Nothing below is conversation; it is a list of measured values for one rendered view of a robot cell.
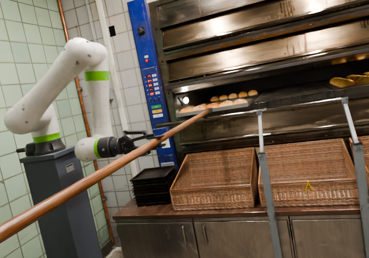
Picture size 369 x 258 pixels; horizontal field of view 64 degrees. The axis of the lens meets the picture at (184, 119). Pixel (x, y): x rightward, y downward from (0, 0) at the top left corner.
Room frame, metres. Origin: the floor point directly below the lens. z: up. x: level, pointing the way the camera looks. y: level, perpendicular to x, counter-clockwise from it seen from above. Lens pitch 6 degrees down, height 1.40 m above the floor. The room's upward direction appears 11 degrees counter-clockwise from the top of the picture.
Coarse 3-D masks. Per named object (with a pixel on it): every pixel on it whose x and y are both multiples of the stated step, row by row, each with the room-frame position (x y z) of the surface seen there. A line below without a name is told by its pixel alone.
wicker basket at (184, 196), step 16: (192, 160) 2.35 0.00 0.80; (208, 160) 2.31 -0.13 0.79; (240, 160) 2.22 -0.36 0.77; (176, 176) 2.09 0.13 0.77; (192, 176) 2.33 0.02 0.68; (208, 176) 2.29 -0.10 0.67; (224, 176) 2.24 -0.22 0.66; (240, 176) 2.20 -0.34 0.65; (256, 176) 2.11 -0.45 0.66; (176, 192) 1.93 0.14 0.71; (192, 192) 1.89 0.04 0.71; (208, 192) 1.86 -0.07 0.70; (224, 192) 1.83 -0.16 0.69; (240, 192) 1.79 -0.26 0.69; (256, 192) 1.97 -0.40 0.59; (176, 208) 1.94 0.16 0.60; (192, 208) 1.90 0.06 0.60; (208, 208) 1.87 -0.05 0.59; (224, 208) 1.83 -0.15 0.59; (240, 208) 1.80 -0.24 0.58
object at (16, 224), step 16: (208, 112) 2.04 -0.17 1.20; (176, 128) 1.42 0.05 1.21; (144, 144) 1.11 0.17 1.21; (128, 160) 0.96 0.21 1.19; (96, 176) 0.79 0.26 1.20; (64, 192) 0.68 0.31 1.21; (80, 192) 0.72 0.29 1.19; (32, 208) 0.60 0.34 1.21; (48, 208) 0.62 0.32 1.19; (16, 224) 0.55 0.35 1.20; (0, 240) 0.51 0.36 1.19
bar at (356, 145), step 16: (240, 112) 1.89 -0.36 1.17; (256, 112) 1.84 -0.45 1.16; (352, 128) 1.55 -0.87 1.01; (352, 144) 1.50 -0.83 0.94; (272, 208) 1.62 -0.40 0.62; (368, 208) 1.46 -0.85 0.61; (272, 224) 1.63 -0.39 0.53; (368, 224) 1.46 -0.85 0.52; (272, 240) 1.63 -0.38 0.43; (368, 240) 1.46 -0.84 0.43; (368, 256) 1.47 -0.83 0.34
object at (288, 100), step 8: (352, 88) 1.99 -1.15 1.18; (360, 88) 1.97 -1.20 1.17; (368, 88) 1.96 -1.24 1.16; (296, 96) 2.16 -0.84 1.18; (304, 96) 2.09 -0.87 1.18; (312, 96) 2.07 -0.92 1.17; (320, 96) 2.06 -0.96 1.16; (328, 96) 2.04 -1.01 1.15; (336, 96) 2.02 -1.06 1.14; (256, 104) 2.21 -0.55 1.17; (264, 104) 2.19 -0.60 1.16; (272, 104) 2.17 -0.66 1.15; (280, 104) 2.15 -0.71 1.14; (216, 112) 2.32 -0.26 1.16; (224, 112) 2.30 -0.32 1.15
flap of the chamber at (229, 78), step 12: (312, 60) 1.93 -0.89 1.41; (324, 60) 1.91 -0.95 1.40; (336, 60) 1.95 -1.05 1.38; (348, 60) 1.99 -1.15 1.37; (240, 72) 2.10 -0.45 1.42; (252, 72) 2.06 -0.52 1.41; (264, 72) 2.07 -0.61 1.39; (276, 72) 2.11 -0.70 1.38; (288, 72) 2.16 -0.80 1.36; (180, 84) 2.25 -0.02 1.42; (192, 84) 2.22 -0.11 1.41; (204, 84) 2.24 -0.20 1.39; (216, 84) 2.28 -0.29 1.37
